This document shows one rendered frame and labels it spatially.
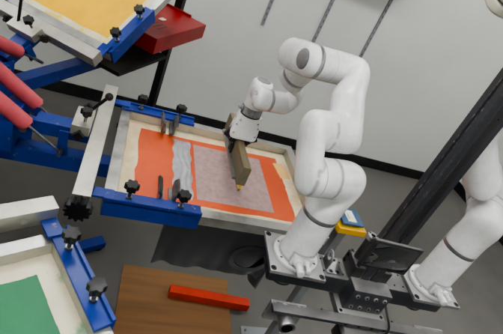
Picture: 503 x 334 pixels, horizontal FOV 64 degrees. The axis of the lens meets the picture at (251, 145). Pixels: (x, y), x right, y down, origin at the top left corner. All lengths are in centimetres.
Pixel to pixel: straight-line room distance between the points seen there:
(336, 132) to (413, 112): 350
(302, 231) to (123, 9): 137
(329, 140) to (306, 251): 31
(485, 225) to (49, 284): 108
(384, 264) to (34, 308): 85
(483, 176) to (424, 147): 360
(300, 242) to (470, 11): 342
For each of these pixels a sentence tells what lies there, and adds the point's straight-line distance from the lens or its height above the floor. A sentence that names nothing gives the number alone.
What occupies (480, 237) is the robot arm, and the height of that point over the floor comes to 138.
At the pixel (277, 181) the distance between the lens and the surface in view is 171.
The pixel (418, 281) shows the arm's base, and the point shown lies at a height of 115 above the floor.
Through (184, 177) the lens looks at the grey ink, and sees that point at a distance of 150.
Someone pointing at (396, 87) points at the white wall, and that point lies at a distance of 415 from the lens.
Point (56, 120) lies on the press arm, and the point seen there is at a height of 104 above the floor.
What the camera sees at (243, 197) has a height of 96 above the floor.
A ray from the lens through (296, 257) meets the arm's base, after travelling 107.
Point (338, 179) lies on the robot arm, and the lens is 92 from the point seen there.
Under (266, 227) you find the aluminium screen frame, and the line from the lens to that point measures 140.
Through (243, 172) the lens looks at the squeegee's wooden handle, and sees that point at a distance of 135.
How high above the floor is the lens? 186
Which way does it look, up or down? 29 degrees down
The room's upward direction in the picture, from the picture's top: 24 degrees clockwise
